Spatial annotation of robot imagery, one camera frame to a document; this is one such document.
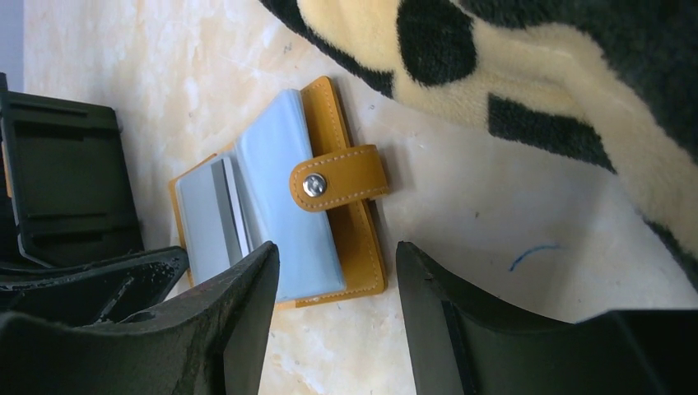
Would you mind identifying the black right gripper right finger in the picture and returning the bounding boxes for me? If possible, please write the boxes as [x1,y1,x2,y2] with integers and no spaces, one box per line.
[396,242,697,394]

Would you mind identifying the thin white card edge-on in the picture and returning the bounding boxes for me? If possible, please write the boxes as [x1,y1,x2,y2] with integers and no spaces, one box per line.
[169,154,250,286]

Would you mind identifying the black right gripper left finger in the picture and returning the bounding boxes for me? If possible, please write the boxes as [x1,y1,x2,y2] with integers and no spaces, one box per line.
[1,242,280,394]

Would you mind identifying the black floral blanket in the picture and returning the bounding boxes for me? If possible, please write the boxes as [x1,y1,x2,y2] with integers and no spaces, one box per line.
[264,1,697,283]

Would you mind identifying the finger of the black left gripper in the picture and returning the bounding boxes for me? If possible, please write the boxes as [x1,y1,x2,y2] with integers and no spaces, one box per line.
[1,246,189,327]

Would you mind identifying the black plastic box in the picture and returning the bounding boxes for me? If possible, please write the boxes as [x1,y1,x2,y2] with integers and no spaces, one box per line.
[1,82,144,267]

